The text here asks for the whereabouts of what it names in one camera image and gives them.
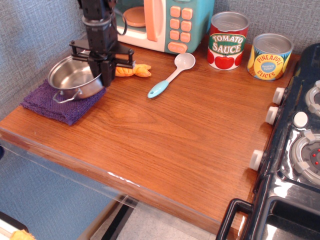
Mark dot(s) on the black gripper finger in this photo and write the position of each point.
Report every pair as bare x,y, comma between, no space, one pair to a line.
94,66
108,69

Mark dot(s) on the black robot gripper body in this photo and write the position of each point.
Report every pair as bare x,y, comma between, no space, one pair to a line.
102,44

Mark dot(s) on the stainless steel pot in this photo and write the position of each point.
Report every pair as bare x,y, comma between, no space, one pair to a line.
73,81

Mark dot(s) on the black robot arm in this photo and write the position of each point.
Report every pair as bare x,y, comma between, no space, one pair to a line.
99,9

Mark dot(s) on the orange plush shrimp toy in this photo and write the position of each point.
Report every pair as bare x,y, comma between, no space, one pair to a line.
140,70

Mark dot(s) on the purple folded cloth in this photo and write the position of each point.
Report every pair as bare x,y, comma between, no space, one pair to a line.
41,102

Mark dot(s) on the toy microwave teal white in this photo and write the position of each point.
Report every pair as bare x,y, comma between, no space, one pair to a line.
170,26

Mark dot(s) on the tomato sauce can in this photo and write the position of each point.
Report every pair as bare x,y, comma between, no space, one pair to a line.
227,38

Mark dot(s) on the pineapple slices can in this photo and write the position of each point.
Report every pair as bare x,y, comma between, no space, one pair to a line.
269,56

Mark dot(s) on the white stove knob middle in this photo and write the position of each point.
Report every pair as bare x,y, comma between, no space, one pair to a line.
271,115

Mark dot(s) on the white stove knob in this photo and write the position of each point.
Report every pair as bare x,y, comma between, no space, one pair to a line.
278,95
271,115
256,159

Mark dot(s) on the white stove knob front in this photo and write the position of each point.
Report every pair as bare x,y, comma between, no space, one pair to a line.
256,159

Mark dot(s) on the white stove knob rear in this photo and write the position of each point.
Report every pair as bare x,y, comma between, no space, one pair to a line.
278,95

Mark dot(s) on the yellow plush object corner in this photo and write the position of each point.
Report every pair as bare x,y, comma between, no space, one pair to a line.
21,235

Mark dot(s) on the black toy stove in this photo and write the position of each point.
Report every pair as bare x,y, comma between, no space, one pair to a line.
286,202

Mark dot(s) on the white spoon teal handle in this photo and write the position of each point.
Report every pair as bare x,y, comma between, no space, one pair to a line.
183,61

